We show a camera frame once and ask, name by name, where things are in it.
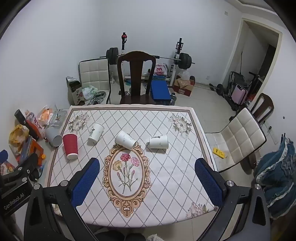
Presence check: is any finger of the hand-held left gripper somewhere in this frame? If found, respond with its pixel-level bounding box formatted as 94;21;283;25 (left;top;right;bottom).
14;153;39;174
2;170;31;186

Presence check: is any white door frame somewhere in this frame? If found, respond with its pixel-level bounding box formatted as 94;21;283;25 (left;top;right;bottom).
228;18;283;93

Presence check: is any blue quilted cloth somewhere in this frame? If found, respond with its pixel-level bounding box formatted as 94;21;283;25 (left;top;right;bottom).
253;137;296;219

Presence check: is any blue bench pad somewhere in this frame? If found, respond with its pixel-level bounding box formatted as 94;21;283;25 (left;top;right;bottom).
150;81;173;102

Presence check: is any red paper cup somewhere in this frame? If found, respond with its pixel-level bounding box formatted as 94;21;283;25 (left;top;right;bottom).
62;133;79;160

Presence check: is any black cylinder bottle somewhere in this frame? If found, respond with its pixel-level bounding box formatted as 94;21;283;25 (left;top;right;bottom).
14;109;40;141

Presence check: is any orange box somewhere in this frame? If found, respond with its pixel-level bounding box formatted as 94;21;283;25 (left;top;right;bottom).
16;137;47;165

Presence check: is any green white plastic bag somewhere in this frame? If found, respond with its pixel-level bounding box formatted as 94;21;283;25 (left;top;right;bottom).
83;86;97;100

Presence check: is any white barbell rack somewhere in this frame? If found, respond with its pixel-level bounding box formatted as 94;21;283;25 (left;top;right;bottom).
119;32;185;85

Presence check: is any dark wooden chair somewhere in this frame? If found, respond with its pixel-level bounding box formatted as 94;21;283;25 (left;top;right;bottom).
117;51;156;105
251;93;275;123

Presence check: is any pink printed bag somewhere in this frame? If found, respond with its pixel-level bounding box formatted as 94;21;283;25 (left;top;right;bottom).
154;64;167;76

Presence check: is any white speckled paper cup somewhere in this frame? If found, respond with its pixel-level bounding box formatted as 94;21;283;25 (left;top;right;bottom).
115;130;137;151

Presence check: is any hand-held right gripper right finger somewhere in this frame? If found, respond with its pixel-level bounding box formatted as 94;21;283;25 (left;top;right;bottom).
195;158;271;241

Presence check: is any black folding cart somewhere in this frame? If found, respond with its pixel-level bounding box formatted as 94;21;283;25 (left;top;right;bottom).
228;71;248;102

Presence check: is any white cup with small mark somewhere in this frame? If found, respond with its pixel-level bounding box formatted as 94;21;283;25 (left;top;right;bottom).
149;135;169;149

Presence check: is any yellow plastic bag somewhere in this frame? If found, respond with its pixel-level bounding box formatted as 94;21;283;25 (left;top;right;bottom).
9;124;30;156

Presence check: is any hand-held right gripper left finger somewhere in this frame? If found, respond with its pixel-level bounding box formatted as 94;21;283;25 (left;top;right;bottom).
23;158;102;241

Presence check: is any orange snack bag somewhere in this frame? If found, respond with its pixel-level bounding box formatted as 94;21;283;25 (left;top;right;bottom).
38;105;55;126

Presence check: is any black barbell with plates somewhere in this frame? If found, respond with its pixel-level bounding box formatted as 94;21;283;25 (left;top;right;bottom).
99;47;196;70

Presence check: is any white cup with black print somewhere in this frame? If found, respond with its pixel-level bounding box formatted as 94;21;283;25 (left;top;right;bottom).
87;122;104;146

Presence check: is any small black barbell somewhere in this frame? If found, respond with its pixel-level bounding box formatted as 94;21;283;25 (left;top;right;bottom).
209;83;225;95

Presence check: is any cardboard box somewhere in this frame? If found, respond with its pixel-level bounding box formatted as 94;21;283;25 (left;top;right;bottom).
173;75;196;96

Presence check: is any white padded chair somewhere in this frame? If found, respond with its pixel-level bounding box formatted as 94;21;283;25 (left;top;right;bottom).
205;108;267;173
79;59;112;105

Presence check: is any black exercise machine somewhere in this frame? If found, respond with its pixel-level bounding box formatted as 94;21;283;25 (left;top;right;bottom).
248;72;264;93

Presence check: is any red snack packet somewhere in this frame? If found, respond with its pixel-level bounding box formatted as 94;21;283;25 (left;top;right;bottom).
25;111;45;139

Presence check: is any pink suitcase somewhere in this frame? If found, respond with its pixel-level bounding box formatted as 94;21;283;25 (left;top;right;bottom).
232;85;248;106

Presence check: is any floral printed tablecloth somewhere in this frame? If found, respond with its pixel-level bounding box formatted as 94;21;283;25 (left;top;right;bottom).
45;104;219;229

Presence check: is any clear plastic container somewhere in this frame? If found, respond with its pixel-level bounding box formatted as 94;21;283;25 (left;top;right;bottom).
48;109;68;128

